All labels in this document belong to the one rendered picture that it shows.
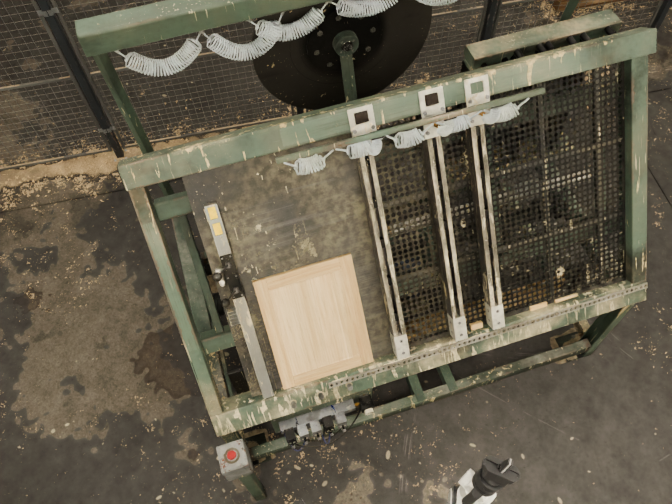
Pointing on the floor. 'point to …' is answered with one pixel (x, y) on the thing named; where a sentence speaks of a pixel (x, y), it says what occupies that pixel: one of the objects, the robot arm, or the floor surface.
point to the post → (254, 486)
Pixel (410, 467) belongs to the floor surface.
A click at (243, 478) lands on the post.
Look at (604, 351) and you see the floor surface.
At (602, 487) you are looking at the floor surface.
